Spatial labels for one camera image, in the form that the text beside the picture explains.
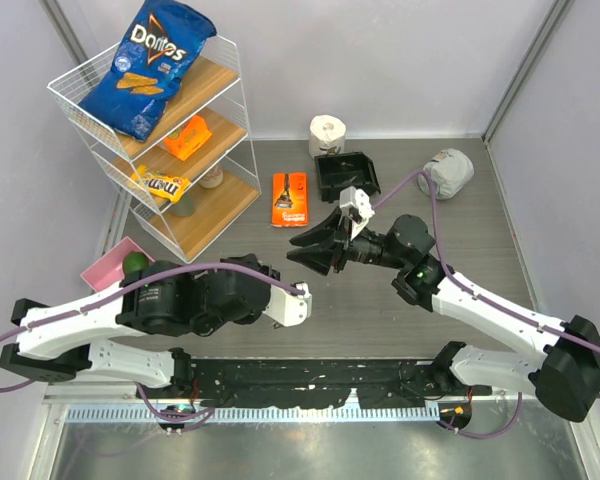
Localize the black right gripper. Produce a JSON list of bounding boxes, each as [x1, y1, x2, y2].
[[288, 205, 408, 276]]

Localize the keys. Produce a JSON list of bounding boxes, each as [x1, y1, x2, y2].
[[329, 160, 361, 186]]

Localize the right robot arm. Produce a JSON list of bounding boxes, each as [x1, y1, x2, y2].
[[287, 210, 600, 422]]

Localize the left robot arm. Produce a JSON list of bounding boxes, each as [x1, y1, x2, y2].
[[0, 254, 305, 398]]

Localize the orange razor box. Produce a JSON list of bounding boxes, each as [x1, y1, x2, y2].
[[271, 172, 309, 228]]

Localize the black plastic storage bin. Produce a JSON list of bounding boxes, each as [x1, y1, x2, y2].
[[314, 152, 381, 203]]

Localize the white toilet paper roll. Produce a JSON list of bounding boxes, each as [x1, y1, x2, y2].
[[308, 115, 347, 158]]

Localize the grey wrapped paper bundle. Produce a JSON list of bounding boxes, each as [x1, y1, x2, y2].
[[423, 148, 475, 200]]

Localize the yellow M&M candy bag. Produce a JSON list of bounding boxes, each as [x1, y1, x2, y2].
[[131, 164, 191, 203]]

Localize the orange snack box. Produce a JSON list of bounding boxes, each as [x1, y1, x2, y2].
[[160, 115, 212, 161]]

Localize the green lime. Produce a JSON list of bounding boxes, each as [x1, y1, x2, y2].
[[122, 251, 150, 276]]

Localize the pink plastic tray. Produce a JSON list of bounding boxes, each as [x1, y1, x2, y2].
[[80, 236, 154, 292]]

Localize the blue Doritos chip bag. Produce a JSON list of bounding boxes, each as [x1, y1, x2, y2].
[[79, 1, 217, 142]]

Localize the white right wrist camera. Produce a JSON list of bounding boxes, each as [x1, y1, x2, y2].
[[339, 186, 375, 240]]

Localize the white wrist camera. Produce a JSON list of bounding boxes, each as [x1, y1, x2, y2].
[[339, 186, 375, 240], [264, 282, 312, 327]]

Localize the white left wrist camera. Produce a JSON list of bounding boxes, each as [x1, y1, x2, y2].
[[264, 282, 312, 327]]

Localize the white wire wooden shelf rack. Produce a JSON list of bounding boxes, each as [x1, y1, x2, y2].
[[48, 36, 261, 263]]

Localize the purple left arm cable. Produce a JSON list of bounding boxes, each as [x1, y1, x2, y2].
[[0, 262, 306, 434]]

